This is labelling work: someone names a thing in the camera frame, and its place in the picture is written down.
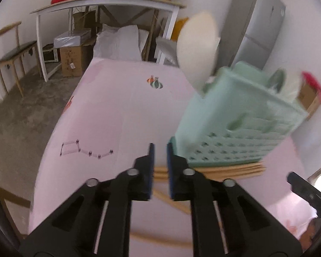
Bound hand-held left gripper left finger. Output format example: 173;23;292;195
19;142;156;257

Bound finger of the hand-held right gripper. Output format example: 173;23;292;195
287;172;321;221

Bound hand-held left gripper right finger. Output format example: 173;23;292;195
166;142;303;257

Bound mint green utensil basket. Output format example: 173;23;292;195
169;60;309;168

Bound person's right hand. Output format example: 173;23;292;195
300;218;321;248

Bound pink printed tablecloth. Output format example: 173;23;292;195
29;57;319;257

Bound cardboard box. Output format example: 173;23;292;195
59;44;92;78
297;82;320;113

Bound white sack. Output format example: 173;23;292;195
93;24;150;62

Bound yellow plastic bag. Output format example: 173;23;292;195
172;17;190;41

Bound small white oven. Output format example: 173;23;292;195
42;43;61;64

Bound white foam box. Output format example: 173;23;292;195
53;31;92;49

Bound silver refrigerator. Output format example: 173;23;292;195
220;0;287;71

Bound white table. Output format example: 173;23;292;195
30;0;187;83

